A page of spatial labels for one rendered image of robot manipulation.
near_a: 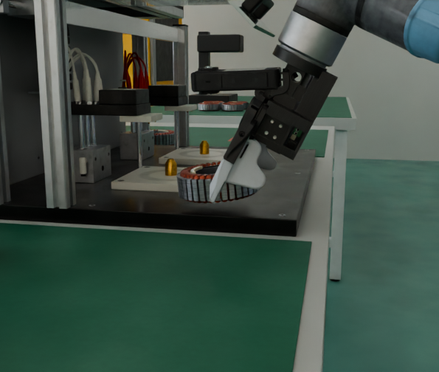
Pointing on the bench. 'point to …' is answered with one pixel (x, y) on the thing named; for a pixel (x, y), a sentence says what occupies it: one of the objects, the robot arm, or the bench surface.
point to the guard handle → (257, 7)
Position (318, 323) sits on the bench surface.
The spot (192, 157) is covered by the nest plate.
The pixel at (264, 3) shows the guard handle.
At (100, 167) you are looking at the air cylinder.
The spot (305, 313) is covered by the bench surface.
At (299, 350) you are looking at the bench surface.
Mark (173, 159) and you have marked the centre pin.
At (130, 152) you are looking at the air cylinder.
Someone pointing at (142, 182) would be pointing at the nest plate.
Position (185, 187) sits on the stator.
